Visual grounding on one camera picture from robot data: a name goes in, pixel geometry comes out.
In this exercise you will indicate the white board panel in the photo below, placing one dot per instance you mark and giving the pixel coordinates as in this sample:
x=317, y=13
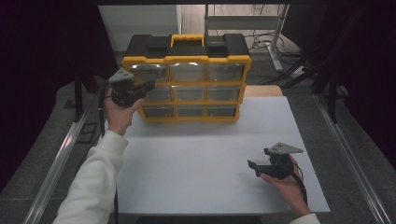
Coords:
x=140, y=25

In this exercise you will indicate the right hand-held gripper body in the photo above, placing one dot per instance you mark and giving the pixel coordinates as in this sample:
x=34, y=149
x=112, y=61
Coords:
x=280, y=168

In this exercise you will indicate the aluminium rail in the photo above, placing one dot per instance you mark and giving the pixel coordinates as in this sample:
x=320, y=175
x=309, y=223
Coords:
x=56, y=168
x=351, y=161

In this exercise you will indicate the dark curtain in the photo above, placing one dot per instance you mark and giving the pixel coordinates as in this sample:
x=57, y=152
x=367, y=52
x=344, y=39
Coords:
x=37, y=62
x=367, y=62

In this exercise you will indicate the yellow and black organizer cabinet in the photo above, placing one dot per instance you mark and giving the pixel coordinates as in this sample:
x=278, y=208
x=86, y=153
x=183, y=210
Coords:
x=186, y=49

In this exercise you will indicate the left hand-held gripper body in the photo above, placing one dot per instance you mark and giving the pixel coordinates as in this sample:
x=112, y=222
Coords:
x=124, y=93

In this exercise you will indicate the clear plastic organizer drawer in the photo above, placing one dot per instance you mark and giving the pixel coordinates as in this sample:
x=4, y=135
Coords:
x=155, y=72

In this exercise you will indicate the black floor frame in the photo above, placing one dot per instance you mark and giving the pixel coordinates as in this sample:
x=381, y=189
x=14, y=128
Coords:
x=81, y=133

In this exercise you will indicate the grid of small clear drawers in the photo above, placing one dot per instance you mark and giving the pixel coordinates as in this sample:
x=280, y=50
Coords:
x=222, y=72

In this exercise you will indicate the person's right hand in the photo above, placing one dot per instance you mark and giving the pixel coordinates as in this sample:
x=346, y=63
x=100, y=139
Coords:
x=290, y=191

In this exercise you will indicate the person's left hand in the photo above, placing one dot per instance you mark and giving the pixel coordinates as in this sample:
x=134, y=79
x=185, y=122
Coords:
x=120, y=116

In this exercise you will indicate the white metal desk frame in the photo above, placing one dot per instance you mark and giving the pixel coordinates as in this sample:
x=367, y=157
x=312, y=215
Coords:
x=243, y=22

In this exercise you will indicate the black stand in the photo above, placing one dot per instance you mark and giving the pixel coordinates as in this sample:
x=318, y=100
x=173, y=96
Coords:
x=333, y=93
x=78, y=93

